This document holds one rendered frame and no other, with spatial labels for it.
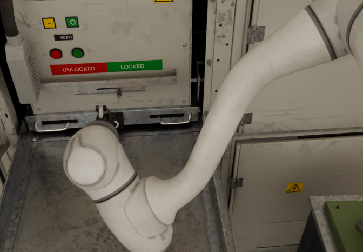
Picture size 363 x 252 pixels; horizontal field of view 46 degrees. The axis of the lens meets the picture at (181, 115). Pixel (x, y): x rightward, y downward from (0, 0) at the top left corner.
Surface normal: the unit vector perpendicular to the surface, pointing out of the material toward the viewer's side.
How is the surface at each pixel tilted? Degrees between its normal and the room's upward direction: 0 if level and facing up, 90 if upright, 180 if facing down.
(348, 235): 5
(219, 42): 90
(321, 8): 38
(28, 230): 0
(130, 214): 59
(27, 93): 90
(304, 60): 94
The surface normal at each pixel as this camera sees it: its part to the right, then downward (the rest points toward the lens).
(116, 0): 0.09, 0.66
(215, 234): 0.00, -0.75
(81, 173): -0.07, 0.23
